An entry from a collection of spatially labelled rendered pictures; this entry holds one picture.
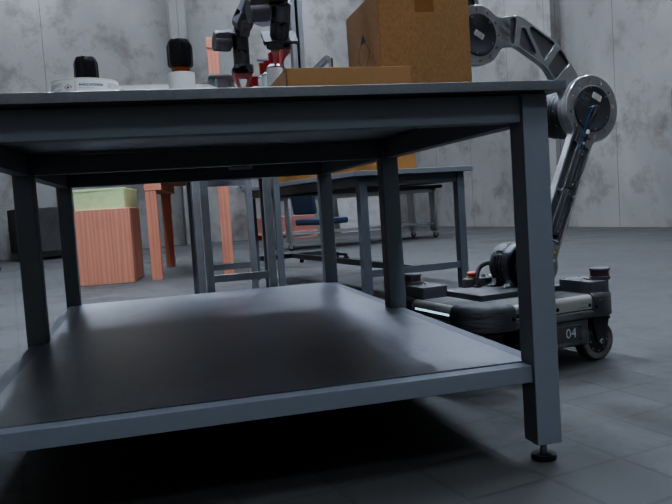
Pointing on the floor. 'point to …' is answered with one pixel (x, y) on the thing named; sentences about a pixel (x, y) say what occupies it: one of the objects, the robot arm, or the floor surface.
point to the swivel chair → (311, 213)
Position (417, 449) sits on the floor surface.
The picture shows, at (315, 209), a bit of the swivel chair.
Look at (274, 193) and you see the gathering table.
